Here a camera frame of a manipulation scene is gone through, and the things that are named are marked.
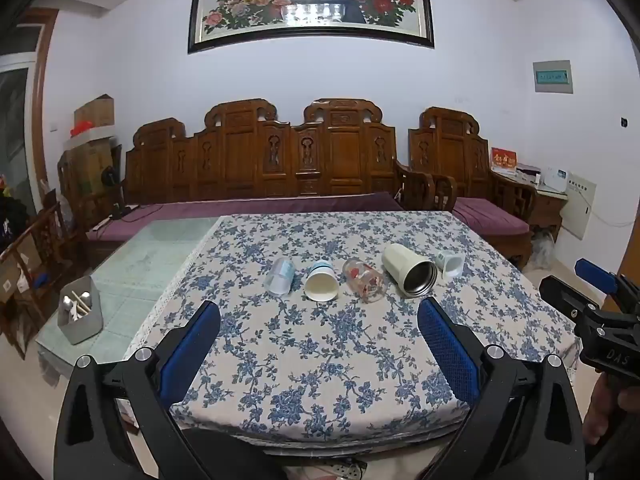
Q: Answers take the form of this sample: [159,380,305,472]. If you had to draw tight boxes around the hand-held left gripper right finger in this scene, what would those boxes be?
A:
[417,297,588,480]

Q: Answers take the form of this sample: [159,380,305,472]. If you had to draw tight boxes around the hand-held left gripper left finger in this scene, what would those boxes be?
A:
[54,300,236,480]

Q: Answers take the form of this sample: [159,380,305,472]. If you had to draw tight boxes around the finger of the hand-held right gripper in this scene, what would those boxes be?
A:
[538,275,602,319]
[574,258,623,295]

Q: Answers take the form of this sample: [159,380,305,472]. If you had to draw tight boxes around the small white measuring cup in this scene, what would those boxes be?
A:
[434,253,465,279]

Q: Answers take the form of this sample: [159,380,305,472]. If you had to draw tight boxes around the cream steel-lined thermos cup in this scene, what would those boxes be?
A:
[381,243,439,300]

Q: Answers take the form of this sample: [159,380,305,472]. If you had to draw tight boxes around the glass cup red print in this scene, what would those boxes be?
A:
[343,258,386,304]

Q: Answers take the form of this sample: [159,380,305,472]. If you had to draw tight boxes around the clear plastic cup blue label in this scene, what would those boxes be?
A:
[269,258,297,295]

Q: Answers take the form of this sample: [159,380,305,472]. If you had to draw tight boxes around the white paper cup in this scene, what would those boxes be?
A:
[304,261,340,303]

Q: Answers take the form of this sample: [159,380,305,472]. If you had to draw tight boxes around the person's right hand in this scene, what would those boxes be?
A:
[584,371,623,446]

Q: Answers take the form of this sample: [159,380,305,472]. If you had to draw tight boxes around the clear plastic bag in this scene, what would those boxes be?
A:
[529,232,557,272]

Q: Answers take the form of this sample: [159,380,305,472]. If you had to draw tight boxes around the wooden side table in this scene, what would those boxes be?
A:
[492,169,569,242]

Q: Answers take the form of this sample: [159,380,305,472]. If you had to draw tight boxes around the white carton box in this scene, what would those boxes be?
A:
[542,167,574,194]

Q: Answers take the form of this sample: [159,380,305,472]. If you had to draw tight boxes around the blue floral tablecloth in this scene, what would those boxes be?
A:
[122,210,583,444]

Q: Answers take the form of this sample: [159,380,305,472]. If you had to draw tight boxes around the short purple seat cushion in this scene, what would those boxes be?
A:
[451,197,532,237]

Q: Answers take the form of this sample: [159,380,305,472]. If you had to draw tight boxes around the grey utensil holder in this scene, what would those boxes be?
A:
[57,275,105,345]

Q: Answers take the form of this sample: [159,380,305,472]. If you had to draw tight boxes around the wooden chopsticks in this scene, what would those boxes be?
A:
[70,290,94,319]

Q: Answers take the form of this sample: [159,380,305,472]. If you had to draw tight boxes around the red gift box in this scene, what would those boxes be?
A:
[490,147,517,177]

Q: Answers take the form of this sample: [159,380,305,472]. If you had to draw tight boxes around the long purple seat cushion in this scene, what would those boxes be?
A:
[87,192,407,247]

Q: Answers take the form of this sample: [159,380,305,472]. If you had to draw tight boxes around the wooden chair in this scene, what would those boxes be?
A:
[0,199,77,358]

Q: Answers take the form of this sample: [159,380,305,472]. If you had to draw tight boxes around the carved wooden armchair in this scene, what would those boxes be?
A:
[407,106,539,270]

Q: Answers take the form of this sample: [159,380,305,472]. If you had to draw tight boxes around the carved wooden sofa bench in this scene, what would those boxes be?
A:
[119,98,437,241]

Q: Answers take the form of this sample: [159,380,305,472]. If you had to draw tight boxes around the large cardboard box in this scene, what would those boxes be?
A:
[62,137,117,197]

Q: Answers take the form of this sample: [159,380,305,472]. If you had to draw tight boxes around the small cardboard box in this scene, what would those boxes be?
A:
[73,93,115,131]

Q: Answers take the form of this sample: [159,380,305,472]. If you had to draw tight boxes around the framed peacock flower painting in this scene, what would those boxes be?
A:
[187,0,435,55]

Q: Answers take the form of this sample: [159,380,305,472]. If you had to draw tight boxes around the white wall junction box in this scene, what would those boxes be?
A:
[559,172,597,240]

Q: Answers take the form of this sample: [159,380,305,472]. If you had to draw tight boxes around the grey wall electrical panel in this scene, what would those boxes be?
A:
[532,59,574,94]

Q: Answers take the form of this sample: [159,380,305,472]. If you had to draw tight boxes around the wooden door frame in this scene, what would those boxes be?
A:
[29,9,62,183]

